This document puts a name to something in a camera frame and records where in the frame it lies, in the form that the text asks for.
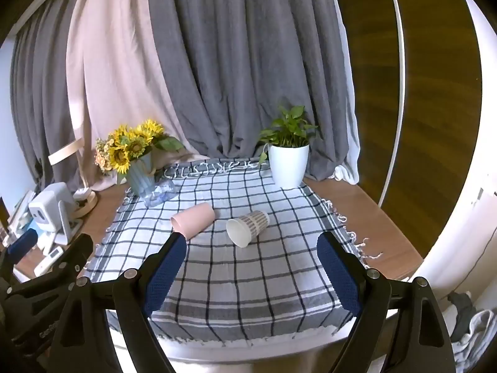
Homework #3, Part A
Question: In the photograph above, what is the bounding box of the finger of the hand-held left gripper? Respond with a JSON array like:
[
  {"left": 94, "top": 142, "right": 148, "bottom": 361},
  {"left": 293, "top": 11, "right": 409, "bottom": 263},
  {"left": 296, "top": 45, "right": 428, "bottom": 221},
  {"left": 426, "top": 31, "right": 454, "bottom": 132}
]
[
  {"left": 7, "top": 234, "right": 94, "bottom": 304},
  {"left": 0, "top": 228, "right": 39, "bottom": 280}
]

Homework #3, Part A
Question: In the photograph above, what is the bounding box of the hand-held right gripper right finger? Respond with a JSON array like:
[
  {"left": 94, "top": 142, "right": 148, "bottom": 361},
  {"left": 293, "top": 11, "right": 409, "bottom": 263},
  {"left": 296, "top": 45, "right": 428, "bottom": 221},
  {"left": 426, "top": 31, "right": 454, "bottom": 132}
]
[{"left": 316, "top": 231, "right": 457, "bottom": 373}]

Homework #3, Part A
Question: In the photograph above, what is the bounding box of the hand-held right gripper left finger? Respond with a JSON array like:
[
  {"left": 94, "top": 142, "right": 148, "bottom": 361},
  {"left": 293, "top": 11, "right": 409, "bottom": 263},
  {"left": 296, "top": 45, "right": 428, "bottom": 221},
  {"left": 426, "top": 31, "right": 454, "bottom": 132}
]
[{"left": 48, "top": 232, "right": 188, "bottom": 373}]

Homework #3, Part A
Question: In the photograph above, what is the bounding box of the pink cup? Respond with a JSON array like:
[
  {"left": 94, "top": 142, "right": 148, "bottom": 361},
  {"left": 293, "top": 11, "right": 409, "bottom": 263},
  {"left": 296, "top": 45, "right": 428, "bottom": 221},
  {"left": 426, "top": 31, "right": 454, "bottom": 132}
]
[{"left": 171, "top": 203, "right": 216, "bottom": 240}]

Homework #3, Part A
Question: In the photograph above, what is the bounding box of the white patterned paper cup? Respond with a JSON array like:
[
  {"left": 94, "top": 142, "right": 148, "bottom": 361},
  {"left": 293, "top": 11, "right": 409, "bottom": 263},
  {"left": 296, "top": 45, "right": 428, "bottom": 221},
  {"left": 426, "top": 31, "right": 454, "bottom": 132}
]
[{"left": 226, "top": 210, "right": 270, "bottom": 248}]

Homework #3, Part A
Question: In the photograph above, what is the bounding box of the white remote control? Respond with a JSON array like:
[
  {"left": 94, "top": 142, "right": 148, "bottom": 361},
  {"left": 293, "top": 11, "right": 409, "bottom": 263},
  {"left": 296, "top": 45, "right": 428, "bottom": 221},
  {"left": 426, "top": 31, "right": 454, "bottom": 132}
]
[{"left": 34, "top": 246, "right": 63, "bottom": 277}]

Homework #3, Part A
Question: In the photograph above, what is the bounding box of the white box-shaped device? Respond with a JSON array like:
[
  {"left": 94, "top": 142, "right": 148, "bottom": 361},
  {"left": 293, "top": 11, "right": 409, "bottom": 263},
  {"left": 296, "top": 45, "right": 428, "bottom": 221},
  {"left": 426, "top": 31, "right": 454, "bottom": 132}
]
[{"left": 28, "top": 182, "right": 84, "bottom": 246}]

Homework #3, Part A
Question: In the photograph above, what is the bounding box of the round wooden base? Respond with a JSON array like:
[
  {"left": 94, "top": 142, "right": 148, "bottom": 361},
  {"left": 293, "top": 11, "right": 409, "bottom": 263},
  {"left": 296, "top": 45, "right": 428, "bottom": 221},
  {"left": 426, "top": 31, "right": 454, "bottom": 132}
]
[{"left": 73, "top": 187, "right": 99, "bottom": 219}]

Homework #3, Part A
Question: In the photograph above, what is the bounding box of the checkered grey white cloth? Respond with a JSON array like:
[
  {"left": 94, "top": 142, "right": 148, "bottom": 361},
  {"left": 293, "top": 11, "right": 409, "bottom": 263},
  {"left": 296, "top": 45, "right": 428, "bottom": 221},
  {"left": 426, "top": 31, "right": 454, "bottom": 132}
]
[{"left": 83, "top": 157, "right": 384, "bottom": 349}]

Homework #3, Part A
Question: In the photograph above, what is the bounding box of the ribbed blue vase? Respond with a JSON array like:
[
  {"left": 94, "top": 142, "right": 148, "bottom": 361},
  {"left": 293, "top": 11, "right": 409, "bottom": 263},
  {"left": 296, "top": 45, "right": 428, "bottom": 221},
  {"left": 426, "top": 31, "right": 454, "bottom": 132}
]
[{"left": 125, "top": 151, "right": 157, "bottom": 196}]

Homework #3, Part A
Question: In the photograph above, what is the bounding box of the beige curtain tieback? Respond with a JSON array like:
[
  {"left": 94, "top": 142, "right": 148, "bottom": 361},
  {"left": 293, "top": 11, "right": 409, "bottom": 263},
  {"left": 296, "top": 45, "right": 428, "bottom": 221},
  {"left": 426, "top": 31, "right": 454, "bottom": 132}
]
[{"left": 48, "top": 136, "right": 84, "bottom": 166}]

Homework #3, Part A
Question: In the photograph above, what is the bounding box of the sunflower bouquet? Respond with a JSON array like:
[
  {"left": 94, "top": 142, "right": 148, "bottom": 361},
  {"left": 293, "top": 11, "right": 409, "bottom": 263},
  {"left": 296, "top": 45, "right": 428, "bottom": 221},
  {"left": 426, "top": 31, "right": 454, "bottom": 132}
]
[{"left": 95, "top": 118, "right": 186, "bottom": 175}]

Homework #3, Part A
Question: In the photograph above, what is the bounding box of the green plant in white pot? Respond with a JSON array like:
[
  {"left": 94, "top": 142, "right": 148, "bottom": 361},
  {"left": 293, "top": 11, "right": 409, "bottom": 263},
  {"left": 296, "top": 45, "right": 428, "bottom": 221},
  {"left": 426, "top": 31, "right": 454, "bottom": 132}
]
[{"left": 257, "top": 105, "right": 320, "bottom": 188}]

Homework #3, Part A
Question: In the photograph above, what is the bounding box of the dark grey cloth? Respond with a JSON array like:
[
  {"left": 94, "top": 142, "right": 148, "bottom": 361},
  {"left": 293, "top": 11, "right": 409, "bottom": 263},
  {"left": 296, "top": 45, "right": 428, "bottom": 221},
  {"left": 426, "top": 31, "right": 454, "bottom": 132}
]
[{"left": 446, "top": 291, "right": 479, "bottom": 339}]

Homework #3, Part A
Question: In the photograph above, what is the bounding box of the narrow grey curtain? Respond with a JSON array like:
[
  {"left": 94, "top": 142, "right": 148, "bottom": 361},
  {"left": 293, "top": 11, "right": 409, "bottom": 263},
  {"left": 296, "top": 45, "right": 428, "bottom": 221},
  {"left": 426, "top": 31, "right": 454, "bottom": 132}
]
[{"left": 9, "top": 2, "right": 96, "bottom": 193}]

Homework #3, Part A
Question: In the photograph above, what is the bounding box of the striped white cloth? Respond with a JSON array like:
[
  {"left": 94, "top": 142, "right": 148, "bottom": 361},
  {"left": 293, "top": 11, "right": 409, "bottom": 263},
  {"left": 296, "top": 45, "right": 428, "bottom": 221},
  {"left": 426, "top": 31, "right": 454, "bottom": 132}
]
[{"left": 452, "top": 309, "right": 497, "bottom": 373}]

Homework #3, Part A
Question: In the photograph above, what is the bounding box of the pink curtain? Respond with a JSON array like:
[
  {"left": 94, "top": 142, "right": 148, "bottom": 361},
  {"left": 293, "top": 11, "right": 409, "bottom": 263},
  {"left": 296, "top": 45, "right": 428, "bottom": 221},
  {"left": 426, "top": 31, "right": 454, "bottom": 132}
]
[{"left": 67, "top": 0, "right": 213, "bottom": 192}]

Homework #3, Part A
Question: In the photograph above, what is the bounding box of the brown wooden panel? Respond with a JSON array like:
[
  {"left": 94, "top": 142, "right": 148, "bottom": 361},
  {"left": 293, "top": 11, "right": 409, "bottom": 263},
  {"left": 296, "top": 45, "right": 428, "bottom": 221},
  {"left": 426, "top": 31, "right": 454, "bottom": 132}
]
[{"left": 337, "top": 0, "right": 483, "bottom": 258}]

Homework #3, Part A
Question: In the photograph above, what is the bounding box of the white curved pole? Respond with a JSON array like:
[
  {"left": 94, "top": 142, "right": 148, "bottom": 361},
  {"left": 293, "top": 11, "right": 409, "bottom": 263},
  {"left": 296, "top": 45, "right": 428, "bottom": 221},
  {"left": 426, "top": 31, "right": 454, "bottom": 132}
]
[{"left": 378, "top": 0, "right": 407, "bottom": 209}]

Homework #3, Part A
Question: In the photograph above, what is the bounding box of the wide grey curtain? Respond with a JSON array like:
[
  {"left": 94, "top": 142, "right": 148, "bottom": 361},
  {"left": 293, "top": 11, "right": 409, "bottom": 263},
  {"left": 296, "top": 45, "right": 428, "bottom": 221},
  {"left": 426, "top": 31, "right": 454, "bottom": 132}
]
[{"left": 147, "top": 0, "right": 358, "bottom": 182}]

